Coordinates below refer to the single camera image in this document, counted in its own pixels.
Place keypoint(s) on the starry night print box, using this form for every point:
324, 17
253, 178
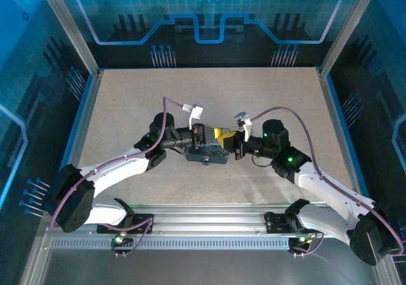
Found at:
196, 156

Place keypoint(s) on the small blue padlock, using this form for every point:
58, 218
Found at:
205, 161

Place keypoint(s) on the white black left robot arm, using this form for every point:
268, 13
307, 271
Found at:
111, 170

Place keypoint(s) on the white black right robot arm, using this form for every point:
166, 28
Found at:
333, 186

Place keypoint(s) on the side rail with blue strip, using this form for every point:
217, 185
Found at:
87, 116
336, 116

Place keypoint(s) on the aluminium frame post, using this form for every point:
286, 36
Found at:
349, 28
69, 34

